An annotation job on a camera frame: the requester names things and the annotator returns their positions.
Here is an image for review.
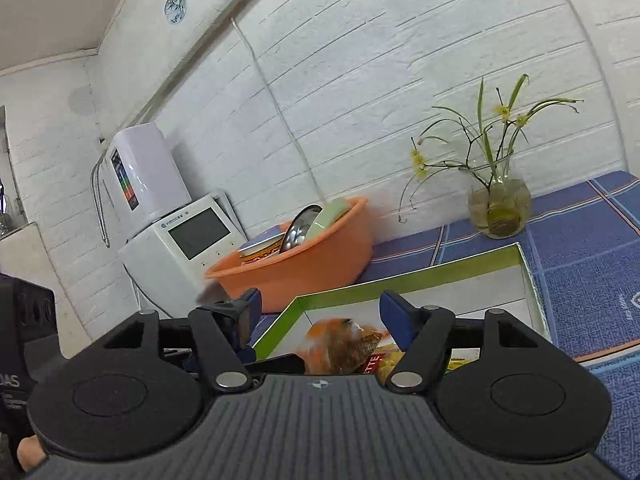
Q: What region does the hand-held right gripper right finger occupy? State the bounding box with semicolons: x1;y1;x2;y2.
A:
379;289;551;394

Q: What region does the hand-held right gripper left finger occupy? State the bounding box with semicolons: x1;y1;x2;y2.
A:
102;288;262;394

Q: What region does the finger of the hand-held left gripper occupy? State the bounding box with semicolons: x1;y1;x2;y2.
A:
249;353;307;377

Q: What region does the clear bag of yellow cookies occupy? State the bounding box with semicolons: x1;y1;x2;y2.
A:
362;345;408;376

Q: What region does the orange snack packet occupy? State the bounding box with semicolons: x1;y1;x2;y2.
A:
300;317;391;376

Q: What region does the green cardboard box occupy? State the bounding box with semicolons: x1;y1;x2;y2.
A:
251;242;552;362

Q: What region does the person's left hand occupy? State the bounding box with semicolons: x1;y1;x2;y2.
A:
16;434;49;474

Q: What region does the patterned paper bowl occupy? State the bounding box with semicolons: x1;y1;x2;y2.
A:
238;239;287;264

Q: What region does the orange plastic basin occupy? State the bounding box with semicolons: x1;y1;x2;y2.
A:
204;196;376;314

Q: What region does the white appliance with screen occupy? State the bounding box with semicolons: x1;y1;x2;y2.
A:
117;193;249;319

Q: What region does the metal bowl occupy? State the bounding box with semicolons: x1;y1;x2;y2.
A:
278;204;324;254

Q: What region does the green bowl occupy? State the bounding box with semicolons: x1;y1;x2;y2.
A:
304;198;352;242

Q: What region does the glass vase with orchid plant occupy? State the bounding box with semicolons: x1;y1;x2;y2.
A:
397;73;585;240

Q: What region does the white water purifier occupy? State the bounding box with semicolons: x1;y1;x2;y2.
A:
104;123;192;242

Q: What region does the blue patterned tablecloth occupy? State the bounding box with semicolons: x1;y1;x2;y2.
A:
359;169;640;480

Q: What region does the metal flexible hose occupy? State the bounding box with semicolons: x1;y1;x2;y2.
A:
89;156;112;249

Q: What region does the white wall cable duct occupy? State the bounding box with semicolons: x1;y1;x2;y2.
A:
231;16;322;202

